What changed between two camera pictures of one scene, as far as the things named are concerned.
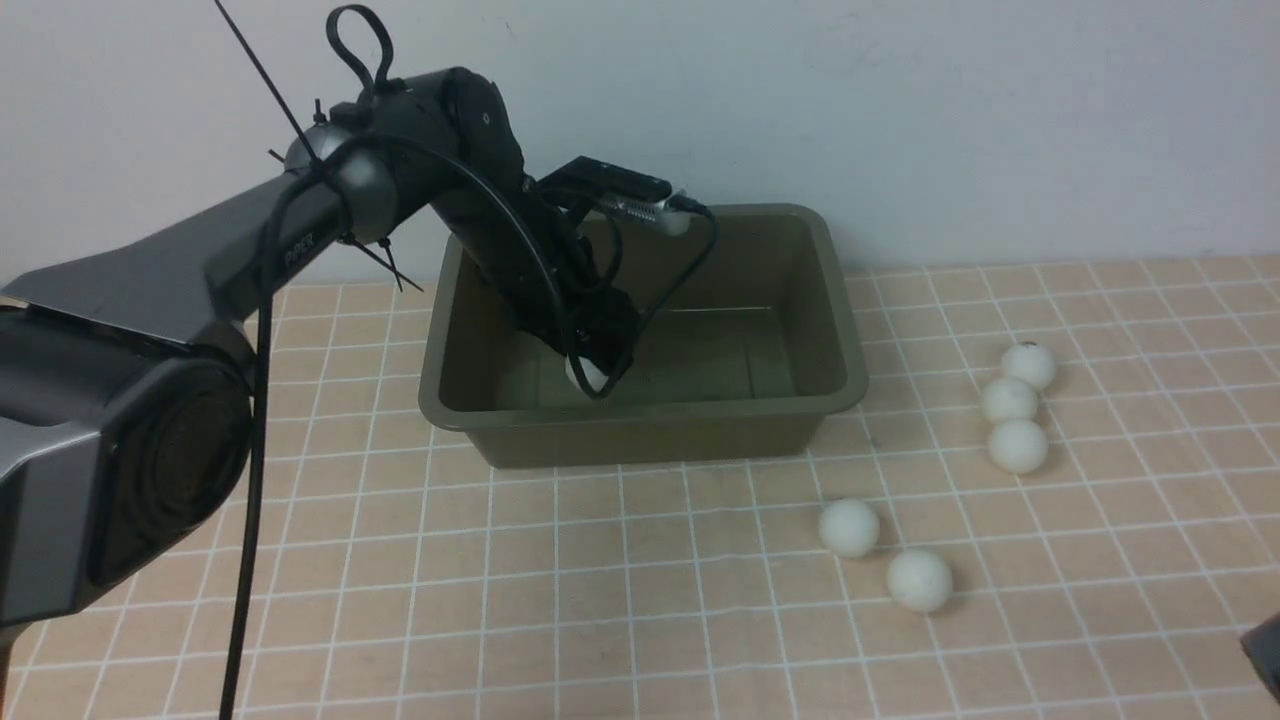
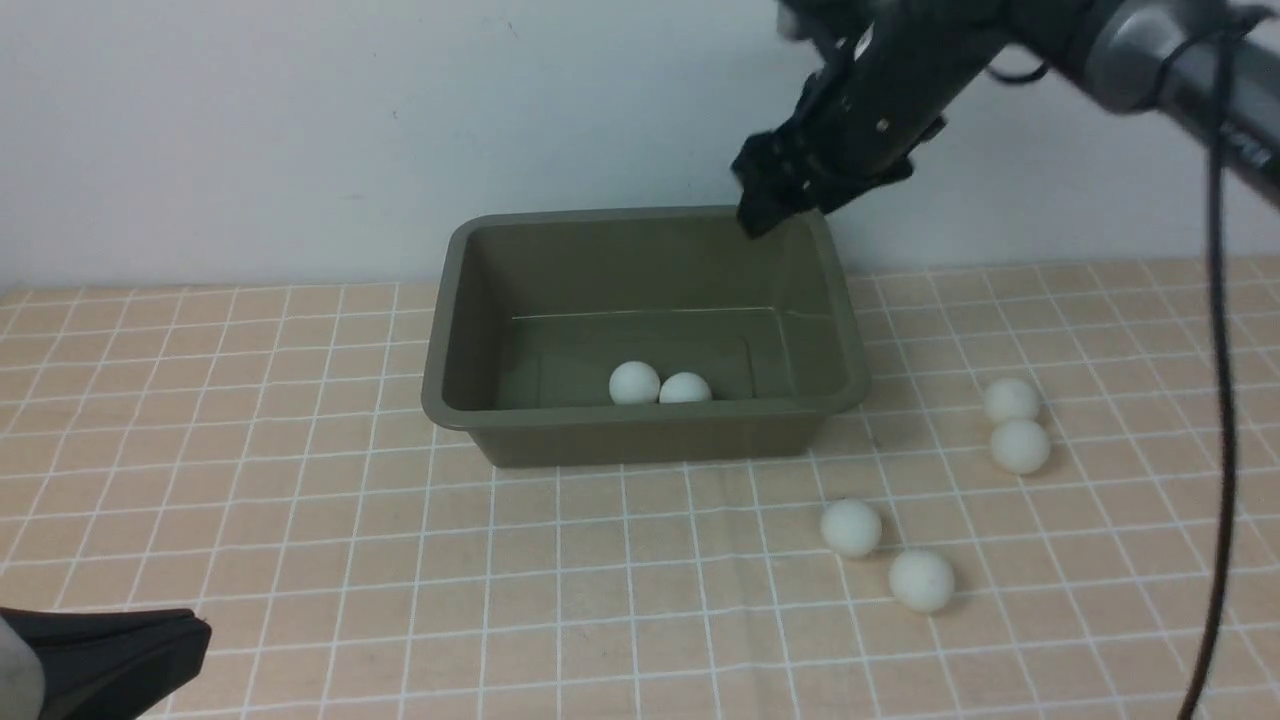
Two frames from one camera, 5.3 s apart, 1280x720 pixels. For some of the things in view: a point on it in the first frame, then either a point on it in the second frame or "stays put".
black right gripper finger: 1261,642 -> 903,68
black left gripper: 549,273 -> 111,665
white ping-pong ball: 596,377 -> 634,383
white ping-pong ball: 849,527 stays put
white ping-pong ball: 1018,446 stays put
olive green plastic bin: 747,354 stays put
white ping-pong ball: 919,580 stays put
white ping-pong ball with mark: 1029,363 -> 683,387
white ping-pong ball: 1010,399 stays put
